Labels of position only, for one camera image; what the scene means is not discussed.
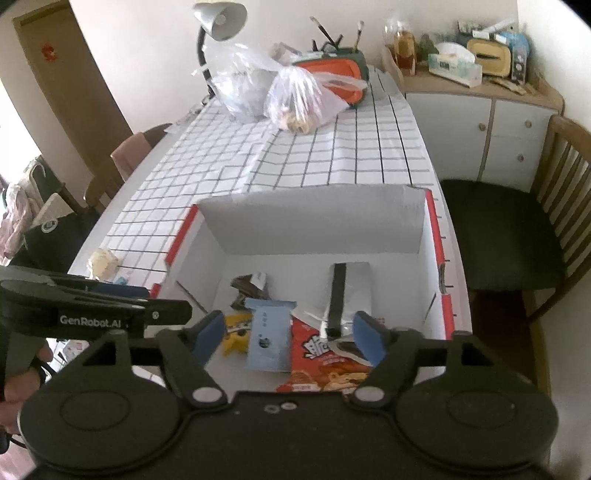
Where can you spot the white tube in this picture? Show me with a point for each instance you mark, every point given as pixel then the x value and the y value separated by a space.
pixel 494 26

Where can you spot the black jacket with badge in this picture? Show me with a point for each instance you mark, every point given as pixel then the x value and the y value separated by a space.
pixel 51 244

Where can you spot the person's left hand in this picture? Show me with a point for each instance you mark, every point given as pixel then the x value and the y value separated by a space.
pixel 23 390

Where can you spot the black snack packet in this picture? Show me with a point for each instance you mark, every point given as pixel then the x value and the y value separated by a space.
pixel 249 288

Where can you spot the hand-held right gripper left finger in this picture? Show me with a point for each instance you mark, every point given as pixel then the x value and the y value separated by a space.
pixel 210 339

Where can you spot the red cardboard box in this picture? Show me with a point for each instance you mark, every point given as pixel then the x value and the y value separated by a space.
pixel 314 221

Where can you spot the pink cloth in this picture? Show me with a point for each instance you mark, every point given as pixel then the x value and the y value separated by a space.
pixel 131 154

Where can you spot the blue package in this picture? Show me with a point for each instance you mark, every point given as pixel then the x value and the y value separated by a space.
pixel 517 55

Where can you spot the white cabinet with wooden top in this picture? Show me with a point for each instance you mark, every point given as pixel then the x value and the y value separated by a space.
pixel 461 124

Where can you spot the hanging light clothes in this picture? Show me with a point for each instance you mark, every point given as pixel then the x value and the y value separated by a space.
pixel 16 217

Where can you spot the wooden desktop rack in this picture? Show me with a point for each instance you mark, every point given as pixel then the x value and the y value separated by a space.
pixel 392 62

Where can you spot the red chips packet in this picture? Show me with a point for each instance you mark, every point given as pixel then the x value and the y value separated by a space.
pixel 323 369

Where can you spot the green and white tissue box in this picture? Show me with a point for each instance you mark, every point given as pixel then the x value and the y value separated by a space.
pixel 455 67

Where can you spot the clear bag of pink snacks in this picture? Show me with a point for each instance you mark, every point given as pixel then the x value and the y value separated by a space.
pixel 300 104

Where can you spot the jar of amber liquid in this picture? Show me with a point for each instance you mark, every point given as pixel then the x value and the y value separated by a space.
pixel 405 50

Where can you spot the clear round container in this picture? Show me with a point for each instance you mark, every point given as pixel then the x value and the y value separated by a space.
pixel 395 30

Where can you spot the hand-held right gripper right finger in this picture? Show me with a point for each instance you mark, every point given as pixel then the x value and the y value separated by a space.
pixel 369 339

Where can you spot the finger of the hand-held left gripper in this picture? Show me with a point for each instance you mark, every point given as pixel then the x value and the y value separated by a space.
pixel 127 291
pixel 166 314

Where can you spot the light blue snack packet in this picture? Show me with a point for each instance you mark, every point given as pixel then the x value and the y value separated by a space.
pixel 268 337

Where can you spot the silver desk lamp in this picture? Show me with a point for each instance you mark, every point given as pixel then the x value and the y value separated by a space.
pixel 221 18

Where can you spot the yellow snack packet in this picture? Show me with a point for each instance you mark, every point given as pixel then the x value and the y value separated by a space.
pixel 238 334

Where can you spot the red door ornament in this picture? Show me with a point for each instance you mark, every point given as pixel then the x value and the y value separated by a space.
pixel 49 52

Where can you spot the silver snack packet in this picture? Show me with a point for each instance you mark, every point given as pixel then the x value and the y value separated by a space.
pixel 353 295

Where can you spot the yellow tissue box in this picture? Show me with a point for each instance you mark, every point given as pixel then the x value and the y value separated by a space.
pixel 489 57

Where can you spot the brown wooden door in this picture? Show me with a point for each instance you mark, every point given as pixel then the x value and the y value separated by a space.
pixel 78 83

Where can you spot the cream snack packet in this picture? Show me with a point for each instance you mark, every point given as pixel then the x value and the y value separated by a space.
pixel 104 263

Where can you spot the orange and green case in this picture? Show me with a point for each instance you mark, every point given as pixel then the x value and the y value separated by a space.
pixel 344 64

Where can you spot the wooden chair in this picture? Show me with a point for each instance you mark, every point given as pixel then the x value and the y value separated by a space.
pixel 498 230
pixel 106 184

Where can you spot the large clear plastic bag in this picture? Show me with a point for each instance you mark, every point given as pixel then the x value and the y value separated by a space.
pixel 240 87

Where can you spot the white checked tablecloth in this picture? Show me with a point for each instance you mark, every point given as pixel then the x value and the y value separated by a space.
pixel 300 152

